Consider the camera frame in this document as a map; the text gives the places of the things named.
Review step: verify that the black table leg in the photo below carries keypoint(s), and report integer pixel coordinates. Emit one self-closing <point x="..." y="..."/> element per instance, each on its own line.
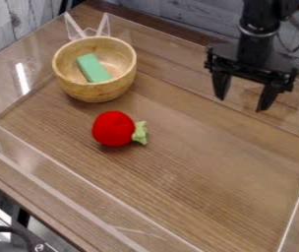
<point x="21" y="217"/>

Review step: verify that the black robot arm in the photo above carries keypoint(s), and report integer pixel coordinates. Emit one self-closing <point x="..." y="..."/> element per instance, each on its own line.
<point x="260" y="22"/>

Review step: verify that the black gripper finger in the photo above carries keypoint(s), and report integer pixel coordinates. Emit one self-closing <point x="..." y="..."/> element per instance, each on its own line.
<point x="220" y="83"/>
<point x="270" y="92"/>

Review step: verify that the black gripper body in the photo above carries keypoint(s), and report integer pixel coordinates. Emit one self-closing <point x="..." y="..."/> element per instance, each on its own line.
<point x="251" y="65"/>

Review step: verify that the clear acrylic tray wall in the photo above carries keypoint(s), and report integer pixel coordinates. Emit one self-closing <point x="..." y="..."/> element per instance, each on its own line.
<point x="210" y="187"/>

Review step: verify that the green rectangular block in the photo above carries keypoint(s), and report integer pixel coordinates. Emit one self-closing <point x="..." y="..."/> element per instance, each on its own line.
<point x="92" y="68"/>

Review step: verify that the wooden bowl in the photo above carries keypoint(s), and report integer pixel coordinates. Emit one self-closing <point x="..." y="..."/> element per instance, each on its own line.
<point x="116" y="56"/>

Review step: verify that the red plush fruit green leaves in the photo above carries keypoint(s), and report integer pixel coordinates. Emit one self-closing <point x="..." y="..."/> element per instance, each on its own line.
<point x="116" y="130"/>

